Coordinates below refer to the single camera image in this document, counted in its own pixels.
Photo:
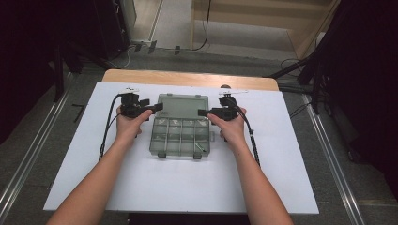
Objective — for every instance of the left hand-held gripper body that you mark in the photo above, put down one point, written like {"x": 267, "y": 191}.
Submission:
{"x": 130, "y": 104}

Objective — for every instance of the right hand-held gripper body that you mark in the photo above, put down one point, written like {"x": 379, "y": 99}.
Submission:
{"x": 228, "y": 109}

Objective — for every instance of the green transparent compartment box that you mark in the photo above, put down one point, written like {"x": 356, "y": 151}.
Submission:
{"x": 180, "y": 125}

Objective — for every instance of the person's right hand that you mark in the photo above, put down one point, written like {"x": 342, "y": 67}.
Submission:
{"x": 233, "y": 131}

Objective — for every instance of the person's left hand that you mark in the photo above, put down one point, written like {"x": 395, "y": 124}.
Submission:
{"x": 130, "y": 129}

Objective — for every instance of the wooden table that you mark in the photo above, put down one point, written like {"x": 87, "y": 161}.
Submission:
{"x": 187, "y": 78}

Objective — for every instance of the white foam board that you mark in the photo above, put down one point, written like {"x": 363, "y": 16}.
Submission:
{"x": 187, "y": 181}

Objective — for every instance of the black stand leg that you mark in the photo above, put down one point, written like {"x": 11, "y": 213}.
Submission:
{"x": 291, "y": 67}

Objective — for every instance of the black upright stand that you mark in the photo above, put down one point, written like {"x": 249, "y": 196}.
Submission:
{"x": 58, "y": 78}

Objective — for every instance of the dark curtain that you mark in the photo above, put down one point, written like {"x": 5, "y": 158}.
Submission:
{"x": 369, "y": 78}

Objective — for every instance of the light wooden wall panel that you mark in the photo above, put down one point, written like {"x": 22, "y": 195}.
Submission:
{"x": 250, "y": 15}

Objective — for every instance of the metal floor rail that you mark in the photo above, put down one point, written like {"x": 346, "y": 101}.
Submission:
{"x": 31, "y": 156}
{"x": 331, "y": 156}

